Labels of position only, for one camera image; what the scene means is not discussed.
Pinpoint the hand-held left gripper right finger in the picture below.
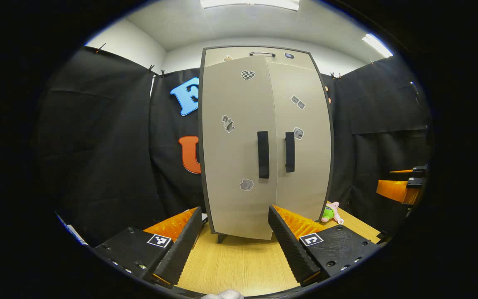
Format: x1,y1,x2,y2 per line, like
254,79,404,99
268,204,381,287

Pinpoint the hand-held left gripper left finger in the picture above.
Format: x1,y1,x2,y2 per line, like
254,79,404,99
94,206,203,287

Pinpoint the grey shoe cabinet door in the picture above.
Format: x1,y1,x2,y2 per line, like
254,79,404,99
266,62,333,223
201,55,279,240

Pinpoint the grey shoe cabinet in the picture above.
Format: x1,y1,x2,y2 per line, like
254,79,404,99
198,46,335,244

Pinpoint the grey cabinet drawer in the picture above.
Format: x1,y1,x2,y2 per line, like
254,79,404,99
204,47,319,71

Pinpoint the pink green plush toy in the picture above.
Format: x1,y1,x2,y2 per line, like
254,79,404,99
321,202,344,225

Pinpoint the black backdrop cloth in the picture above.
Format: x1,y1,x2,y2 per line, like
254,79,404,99
36,46,432,246

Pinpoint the ceiling light panel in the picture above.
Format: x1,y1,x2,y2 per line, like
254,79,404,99
200,0,300,11
362,33,394,58

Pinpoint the black door handle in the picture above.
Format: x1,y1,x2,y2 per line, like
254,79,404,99
285,132,295,173
257,131,270,179

